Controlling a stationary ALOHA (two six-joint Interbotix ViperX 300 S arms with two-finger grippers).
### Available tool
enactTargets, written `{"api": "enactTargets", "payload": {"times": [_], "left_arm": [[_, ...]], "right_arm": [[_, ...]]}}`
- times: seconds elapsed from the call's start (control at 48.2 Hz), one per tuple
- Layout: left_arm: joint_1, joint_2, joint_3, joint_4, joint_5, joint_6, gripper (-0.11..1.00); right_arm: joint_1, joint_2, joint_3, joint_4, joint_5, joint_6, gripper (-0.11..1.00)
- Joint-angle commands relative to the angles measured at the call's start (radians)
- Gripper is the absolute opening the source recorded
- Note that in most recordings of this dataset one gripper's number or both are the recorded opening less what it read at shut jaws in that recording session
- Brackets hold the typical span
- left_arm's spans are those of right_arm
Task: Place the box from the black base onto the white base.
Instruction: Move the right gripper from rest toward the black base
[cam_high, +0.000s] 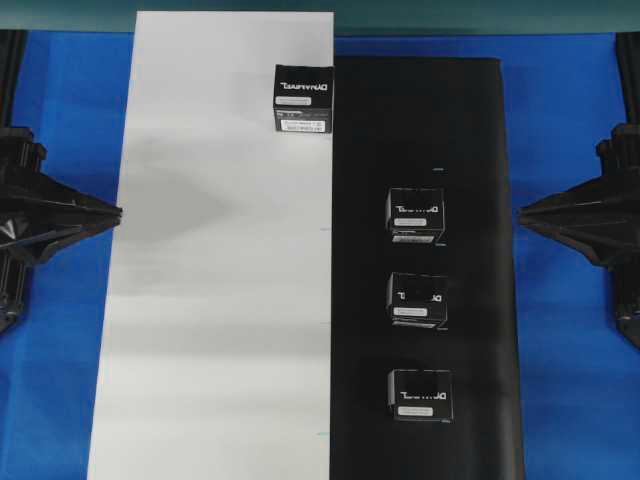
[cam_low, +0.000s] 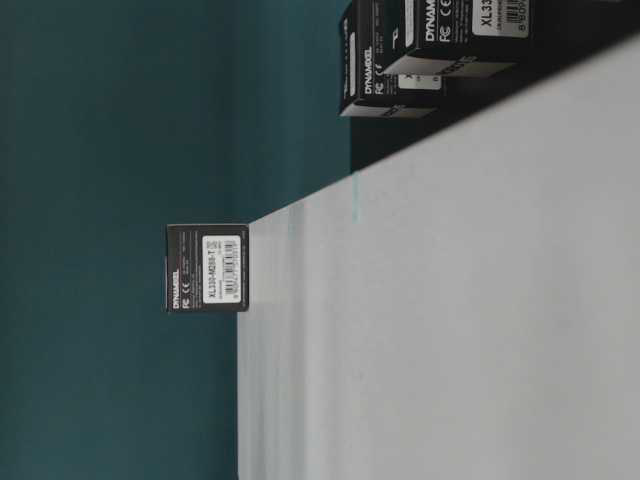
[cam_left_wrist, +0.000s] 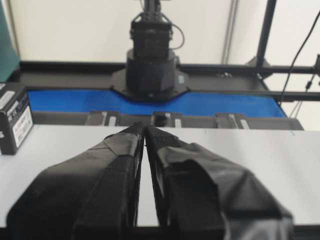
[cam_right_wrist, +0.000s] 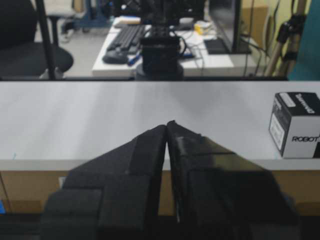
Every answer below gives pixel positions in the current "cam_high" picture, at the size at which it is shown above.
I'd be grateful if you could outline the black base board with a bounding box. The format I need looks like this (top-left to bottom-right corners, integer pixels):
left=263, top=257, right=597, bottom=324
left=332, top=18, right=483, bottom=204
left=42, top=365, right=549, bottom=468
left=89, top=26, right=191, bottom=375
left=329, top=57, right=525, bottom=479

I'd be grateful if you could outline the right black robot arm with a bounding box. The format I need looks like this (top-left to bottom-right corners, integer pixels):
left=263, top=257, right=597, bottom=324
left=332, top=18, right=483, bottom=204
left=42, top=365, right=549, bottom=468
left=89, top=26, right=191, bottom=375
left=518, top=32, right=639, bottom=346

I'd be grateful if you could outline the black box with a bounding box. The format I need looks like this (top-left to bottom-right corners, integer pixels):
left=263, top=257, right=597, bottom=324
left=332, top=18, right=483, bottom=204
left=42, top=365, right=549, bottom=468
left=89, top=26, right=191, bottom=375
left=385, top=188, right=446, bottom=245
left=386, top=272, right=448, bottom=331
left=273, top=64, right=334, bottom=134
left=387, top=369, right=454, bottom=423

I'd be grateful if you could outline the white base board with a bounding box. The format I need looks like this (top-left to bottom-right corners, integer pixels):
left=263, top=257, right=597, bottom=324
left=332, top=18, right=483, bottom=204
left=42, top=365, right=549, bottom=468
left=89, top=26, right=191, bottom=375
left=88, top=11, right=334, bottom=479

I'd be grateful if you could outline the black box on white base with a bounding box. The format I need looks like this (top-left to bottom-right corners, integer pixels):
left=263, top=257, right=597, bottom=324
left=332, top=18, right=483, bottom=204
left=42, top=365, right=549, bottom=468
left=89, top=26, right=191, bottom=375
left=273, top=64, right=334, bottom=134

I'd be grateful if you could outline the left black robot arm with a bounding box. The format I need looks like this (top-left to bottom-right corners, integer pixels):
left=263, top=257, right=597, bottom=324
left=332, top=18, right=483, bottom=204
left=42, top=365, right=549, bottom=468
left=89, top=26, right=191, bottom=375
left=1, top=30, right=123, bottom=332

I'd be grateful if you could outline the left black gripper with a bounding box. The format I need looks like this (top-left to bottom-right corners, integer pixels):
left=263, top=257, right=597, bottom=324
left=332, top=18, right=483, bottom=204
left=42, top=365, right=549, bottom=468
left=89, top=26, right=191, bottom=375
left=1, top=127, right=123, bottom=267

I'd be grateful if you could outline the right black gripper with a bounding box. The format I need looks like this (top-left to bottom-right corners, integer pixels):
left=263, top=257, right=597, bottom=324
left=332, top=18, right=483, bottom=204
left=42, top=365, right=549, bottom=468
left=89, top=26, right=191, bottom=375
left=517, top=123, right=639, bottom=269

